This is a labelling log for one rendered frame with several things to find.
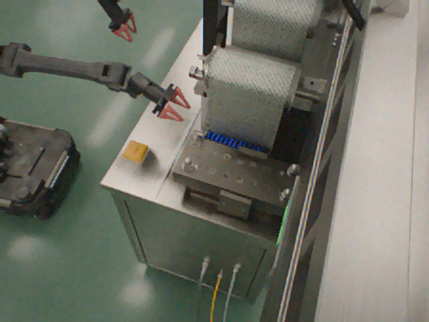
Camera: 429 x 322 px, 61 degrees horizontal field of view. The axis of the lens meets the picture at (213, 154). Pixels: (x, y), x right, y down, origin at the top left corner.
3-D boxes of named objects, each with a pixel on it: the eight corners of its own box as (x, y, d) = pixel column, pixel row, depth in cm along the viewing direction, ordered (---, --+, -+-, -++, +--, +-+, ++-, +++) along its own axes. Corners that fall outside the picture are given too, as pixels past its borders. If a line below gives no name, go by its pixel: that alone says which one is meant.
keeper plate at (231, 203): (219, 205, 122) (221, 189, 113) (248, 215, 120) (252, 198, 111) (216, 211, 120) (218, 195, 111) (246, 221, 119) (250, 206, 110)
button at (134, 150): (131, 143, 136) (130, 139, 134) (148, 149, 135) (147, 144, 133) (123, 157, 133) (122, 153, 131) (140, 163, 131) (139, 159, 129)
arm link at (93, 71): (-6, 69, 118) (5, 39, 120) (7, 77, 123) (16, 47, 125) (117, 89, 110) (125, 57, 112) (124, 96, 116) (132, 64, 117)
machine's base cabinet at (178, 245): (259, 12, 338) (276, -92, 267) (328, 29, 327) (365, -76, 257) (140, 267, 199) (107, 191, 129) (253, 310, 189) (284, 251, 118)
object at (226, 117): (206, 129, 126) (207, 92, 111) (271, 149, 122) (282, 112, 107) (205, 130, 126) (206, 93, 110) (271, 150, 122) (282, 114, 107)
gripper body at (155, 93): (155, 116, 119) (136, 103, 117) (169, 95, 124) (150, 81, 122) (162, 106, 113) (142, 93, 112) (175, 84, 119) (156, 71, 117)
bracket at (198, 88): (197, 122, 143) (197, 61, 118) (213, 126, 142) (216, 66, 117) (192, 131, 141) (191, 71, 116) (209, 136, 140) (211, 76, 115)
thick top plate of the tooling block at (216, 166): (191, 144, 128) (191, 133, 123) (302, 178, 122) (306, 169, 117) (172, 181, 119) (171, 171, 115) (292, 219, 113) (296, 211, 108)
